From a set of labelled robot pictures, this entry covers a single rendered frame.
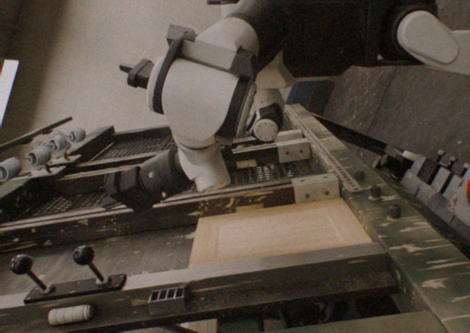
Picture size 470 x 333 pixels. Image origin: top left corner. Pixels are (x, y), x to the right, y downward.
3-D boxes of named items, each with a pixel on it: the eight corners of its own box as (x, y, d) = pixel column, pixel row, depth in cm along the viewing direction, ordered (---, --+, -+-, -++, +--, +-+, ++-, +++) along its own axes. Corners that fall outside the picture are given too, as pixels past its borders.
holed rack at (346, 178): (363, 191, 109) (363, 190, 109) (352, 193, 109) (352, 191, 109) (288, 105, 268) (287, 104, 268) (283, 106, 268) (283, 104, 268)
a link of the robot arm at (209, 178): (168, 203, 77) (219, 181, 73) (150, 151, 79) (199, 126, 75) (197, 200, 88) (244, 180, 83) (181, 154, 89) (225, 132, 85)
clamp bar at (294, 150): (311, 159, 160) (305, 98, 154) (15, 205, 165) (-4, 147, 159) (308, 153, 170) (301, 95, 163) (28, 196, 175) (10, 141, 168)
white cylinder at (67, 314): (50, 328, 81) (90, 323, 81) (46, 315, 81) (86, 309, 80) (56, 319, 84) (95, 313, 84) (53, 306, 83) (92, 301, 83)
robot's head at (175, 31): (207, 44, 102) (177, 38, 103) (203, 25, 94) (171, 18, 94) (200, 67, 101) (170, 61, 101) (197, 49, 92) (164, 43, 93)
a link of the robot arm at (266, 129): (294, 114, 138) (267, 54, 128) (293, 133, 128) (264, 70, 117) (262, 125, 142) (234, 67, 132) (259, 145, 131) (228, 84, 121)
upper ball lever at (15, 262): (56, 300, 85) (23, 267, 76) (37, 303, 85) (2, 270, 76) (60, 283, 88) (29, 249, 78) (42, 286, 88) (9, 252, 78)
